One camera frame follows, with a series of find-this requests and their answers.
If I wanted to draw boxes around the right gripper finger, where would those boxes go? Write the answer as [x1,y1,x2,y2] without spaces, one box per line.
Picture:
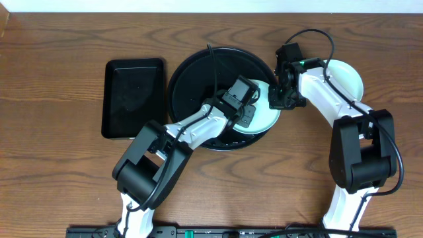
[274,49,285,77]
[268,85,285,109]

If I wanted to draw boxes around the light blue plate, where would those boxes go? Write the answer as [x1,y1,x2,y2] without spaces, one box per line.
[328,59,364,101]
[233,79,281,134]

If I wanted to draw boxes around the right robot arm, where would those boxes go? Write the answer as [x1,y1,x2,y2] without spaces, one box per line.
[268,43,397,231]

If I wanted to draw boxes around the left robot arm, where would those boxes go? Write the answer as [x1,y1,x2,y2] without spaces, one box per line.
[112,76,260,237]

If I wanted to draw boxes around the black round tray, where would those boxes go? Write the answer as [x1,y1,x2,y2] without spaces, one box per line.
[168,47,277,151]

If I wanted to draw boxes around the black rectangular tray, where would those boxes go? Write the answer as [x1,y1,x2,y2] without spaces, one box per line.
[101,58,167,139]

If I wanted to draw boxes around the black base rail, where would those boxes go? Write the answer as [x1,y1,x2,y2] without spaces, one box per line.
[65,225,397,238]

